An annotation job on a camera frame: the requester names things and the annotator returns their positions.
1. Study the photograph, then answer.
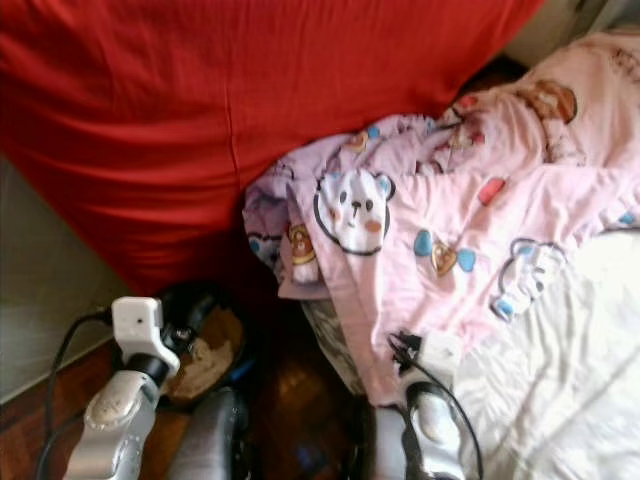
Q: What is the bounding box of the black round waste bin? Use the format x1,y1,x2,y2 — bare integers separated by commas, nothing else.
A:
150,280,256,411

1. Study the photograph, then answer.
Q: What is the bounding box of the green white quilted mattress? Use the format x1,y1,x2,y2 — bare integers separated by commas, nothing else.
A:
0,160,106,401

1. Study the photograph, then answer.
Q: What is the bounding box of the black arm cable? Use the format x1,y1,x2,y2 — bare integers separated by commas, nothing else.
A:
38,310,116,480
410,358,486,480

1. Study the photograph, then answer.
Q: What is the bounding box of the pink cartoon print blanket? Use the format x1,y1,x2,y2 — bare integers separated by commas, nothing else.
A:
242,30,640,406

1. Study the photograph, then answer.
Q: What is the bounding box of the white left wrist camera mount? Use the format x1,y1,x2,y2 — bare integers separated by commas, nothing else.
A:
112,296,181,373

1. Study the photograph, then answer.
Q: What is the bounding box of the grey right robot leg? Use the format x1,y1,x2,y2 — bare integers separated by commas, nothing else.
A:
355,405,411,480

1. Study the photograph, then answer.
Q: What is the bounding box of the large red fabric cushion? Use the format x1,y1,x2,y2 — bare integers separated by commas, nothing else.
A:
0,0,546,291

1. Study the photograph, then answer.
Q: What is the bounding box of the brown cardboard box piece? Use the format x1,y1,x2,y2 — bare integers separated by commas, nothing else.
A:
165,310,246,406

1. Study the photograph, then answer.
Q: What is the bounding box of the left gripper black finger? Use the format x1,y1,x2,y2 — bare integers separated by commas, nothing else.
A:
181,292,212,342

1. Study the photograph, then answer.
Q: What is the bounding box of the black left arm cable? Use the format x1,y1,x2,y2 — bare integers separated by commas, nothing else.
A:
38,310,116,480

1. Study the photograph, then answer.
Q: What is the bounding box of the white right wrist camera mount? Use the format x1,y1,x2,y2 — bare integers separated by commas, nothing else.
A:
410,330,466,381

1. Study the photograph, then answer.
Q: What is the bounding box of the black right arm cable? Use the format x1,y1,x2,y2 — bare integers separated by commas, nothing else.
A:
410,358,486,480

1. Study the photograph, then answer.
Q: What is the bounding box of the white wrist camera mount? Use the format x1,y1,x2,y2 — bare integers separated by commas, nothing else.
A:
112,296,181,373
410,330,466,381

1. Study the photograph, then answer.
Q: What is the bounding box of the grey left robot leg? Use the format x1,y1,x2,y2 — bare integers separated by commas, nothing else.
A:
165,388,251,480

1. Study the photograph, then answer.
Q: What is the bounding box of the grey robot leg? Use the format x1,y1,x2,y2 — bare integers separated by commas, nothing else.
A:
355,405,411,480
165,388,251,480

